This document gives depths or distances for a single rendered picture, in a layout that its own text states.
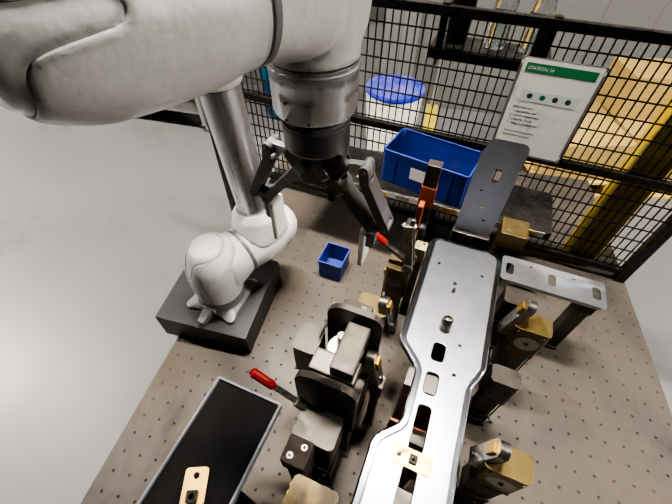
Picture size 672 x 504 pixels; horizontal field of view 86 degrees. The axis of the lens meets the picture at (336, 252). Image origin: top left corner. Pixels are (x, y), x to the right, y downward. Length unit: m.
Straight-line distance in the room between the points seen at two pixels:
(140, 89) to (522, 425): 1.27
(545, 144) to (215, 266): 1.12
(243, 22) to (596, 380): 1.43
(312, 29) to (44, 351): 2.43
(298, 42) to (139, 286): 2.36
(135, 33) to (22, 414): 2.30
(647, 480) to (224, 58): 1.42
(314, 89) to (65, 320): 2.42
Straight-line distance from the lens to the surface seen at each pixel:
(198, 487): 0.73
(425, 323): 1.02
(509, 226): 1.26
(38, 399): 2.45
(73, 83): 0.25
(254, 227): 1.12
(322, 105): 0.36
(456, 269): 1.16
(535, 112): 1.36
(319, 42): 0.33
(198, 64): 0.26
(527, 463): 0.91
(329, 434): 0.80
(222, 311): 1.26
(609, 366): 1.57
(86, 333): 2.53
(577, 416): 1.42
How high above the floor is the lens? 1.86
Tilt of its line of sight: 49 degrees down
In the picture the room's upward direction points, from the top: 1 degrees clockwise
